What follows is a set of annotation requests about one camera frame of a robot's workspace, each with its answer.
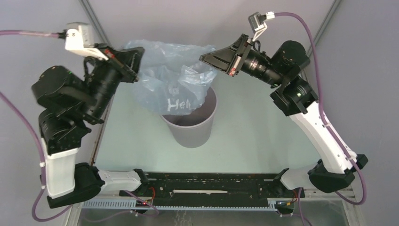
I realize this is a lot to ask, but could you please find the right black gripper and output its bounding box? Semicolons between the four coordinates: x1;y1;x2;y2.
200;33;285;89

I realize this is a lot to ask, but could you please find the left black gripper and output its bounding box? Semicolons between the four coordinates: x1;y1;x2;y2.
87;41;149;119

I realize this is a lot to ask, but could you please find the light blue plastic trash bag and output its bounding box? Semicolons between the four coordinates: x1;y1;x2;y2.
124;40;217;115

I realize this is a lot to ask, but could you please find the grey cylindrical trash bin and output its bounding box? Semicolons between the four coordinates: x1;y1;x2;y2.
161;87;218;148

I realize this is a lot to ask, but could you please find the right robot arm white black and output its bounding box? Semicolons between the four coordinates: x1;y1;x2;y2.
199;34;368;197

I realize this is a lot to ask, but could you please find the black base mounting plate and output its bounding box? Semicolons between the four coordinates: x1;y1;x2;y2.
132;172;305;208

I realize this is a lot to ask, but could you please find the left controller board with leds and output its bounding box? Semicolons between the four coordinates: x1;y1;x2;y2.
135;200;153;208

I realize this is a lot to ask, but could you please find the right controller board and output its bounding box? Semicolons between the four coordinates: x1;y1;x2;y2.
275;201;295;215

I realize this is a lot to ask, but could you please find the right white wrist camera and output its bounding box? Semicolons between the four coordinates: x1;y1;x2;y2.
248;11;275;42

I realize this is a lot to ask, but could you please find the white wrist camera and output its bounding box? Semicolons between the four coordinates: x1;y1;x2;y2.
248;11;275;42
65;22;109;61

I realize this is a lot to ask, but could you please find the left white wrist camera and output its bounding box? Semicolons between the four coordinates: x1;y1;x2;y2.
65;22;109;61

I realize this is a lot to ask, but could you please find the left corner aluminium post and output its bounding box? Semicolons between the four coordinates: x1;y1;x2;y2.
78;0;110;44

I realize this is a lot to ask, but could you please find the corner aluminium post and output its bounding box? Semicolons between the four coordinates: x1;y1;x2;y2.
78;0;110;44
313;0;343;46

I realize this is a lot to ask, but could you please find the right corner aluminium post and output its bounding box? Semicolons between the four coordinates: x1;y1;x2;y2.
313;0;343;46

